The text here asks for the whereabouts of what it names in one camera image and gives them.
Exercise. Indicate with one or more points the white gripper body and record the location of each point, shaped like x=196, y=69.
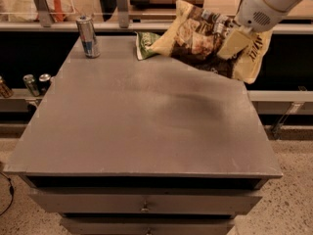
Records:
x=253, y=14

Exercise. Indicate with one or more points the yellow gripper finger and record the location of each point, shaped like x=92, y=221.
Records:
x=234, y=40

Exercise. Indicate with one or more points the brown sea salt chip bag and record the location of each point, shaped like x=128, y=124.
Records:
x=193, y=39

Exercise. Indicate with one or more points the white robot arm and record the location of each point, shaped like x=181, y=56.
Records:
x=256, y=42

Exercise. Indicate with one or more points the green jalapeno chip bag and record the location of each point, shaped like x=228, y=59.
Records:
x=144, y=42

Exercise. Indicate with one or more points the white orange plastic bag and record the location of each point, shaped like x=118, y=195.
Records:
x=26, y=10

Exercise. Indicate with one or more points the silver blue energy drink can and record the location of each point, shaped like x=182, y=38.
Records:
x=88, y=36

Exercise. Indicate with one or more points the grey drawer cabinet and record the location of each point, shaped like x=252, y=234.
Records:
x=117, y=124

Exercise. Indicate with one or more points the dark can on shelf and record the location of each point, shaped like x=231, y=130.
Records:
x=44, y=82

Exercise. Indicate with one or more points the upper grey drawer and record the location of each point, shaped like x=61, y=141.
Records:
x=95, y=201

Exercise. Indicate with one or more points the grey drawer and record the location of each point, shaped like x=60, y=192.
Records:
x=147, y=226
x=95, y=201

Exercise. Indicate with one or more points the lower grey drawer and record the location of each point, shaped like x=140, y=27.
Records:
x=147, y=226

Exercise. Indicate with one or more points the middle metal bracket post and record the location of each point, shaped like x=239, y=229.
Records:
x=123, y=16

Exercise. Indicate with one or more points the left metal bracket post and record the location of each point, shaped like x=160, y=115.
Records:
x=43, y=11

